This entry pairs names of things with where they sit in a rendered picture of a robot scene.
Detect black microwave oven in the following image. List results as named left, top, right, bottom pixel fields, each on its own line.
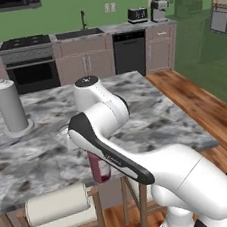
left=0, top=0, right=43, bottom=14

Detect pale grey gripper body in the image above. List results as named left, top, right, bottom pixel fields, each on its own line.
left=57, top=125, right=78, bottom=152

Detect black sink tap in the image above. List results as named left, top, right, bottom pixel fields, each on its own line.
left=79, top=9, right=89, bottom=31

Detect black toaster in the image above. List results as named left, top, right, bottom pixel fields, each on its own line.
left=126, top=6, right=150, bottom=26

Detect black and steel oven range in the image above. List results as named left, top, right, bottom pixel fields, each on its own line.
left=0, top=32, right=62, bottom=98

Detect dark kitchen sink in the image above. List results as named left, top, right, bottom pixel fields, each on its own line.
left=54, top=26, right=106, bottom=42

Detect beige base cupboard with drawer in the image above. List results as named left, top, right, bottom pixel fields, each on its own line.
left=140, top=22, right=184, bottom=76

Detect beige base cupboards under sink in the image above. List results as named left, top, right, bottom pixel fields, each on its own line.
left=51, top=33, right=118, bottom=87

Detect silver coffee machine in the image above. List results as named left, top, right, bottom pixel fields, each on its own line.
left=148, top=0, right=172, bottom=25

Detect black dishwasher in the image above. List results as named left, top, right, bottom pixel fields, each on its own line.
left=110, top=29, right=152, bottom=80

